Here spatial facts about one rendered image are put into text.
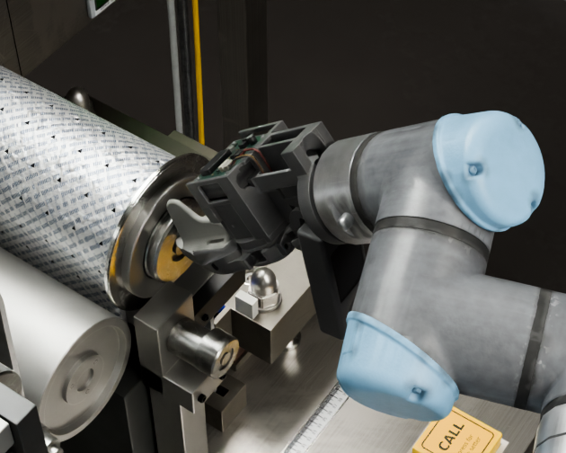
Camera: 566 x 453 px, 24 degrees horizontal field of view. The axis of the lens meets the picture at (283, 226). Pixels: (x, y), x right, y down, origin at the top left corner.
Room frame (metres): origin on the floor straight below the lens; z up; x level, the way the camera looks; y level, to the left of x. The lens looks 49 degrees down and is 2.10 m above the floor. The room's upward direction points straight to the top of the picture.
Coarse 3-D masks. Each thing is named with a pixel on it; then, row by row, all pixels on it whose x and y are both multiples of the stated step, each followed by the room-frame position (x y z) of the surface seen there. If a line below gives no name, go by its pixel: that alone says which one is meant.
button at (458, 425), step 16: (448, 416) 0.76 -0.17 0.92; (464, 416) 0.76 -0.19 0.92; (432, 432) 0.74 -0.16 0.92; (448, 432) 0.74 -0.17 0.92; (464, 432) 0.74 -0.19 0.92; (480, 432) 0.74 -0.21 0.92; (496, 432) 0.74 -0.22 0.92; (416, 448) 0.72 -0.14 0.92; (432, 448) 0.72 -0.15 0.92; (448, 448) 0.72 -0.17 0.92; (464, 448) 0.72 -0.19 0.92; (480, 448) 0.72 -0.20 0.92; (496, 448) 0.73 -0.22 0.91
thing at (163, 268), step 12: (192, 204) 0.73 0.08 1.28; (168, 216) 0.72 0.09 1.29; (156, 228) 0.71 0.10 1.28; (168, 228) 0.71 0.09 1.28; (156, 240) 0.70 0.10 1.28; (168, 240) 0.70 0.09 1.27; (156, 252) 0.69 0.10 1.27; (168, 252) 0.70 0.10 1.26; (180, 252) 0.71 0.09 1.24; (144, 264) 0.69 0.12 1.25; (156, 264) 0.69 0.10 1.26; (168, 264) 0.70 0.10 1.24; (180, 264) 0.71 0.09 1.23; (156, 276) 0.69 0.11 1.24; (168, 276) 0.70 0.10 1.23
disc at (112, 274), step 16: (176, 160) 0.75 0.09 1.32; (192, 160) 0.76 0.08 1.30; (160, 176) 0.73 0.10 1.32; (144, 192) 0.71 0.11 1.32; (128, 208) 0.70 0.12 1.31; (128, 224) 0.70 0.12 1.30; (112, 240) 0.68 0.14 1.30; (112, 256) 0.68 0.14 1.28; (112, 272) 0.67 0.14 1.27; (112, 288) 0.67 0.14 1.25; (128, 304) 0.68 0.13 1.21; (144, 304) 0.70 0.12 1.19
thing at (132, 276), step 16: (176, 176) 0.75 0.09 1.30; (192, 176) 0.75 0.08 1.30; (160, 192) 0.72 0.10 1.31; (176, 192) 0.73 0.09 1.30; (144, 208) 0.71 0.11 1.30; (160, 208) 0.72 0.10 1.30; (144, 224) 0.70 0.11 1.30; (128, 240) 0.69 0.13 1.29; (144, 240) 0.70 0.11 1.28; (128, 256) 0.68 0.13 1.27; (128, 272) 0.68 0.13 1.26; (144, 272) 0.69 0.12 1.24; (128, 288) 0.68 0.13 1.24; (144, 288) 0.69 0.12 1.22; (160, 288) 0.71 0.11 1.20
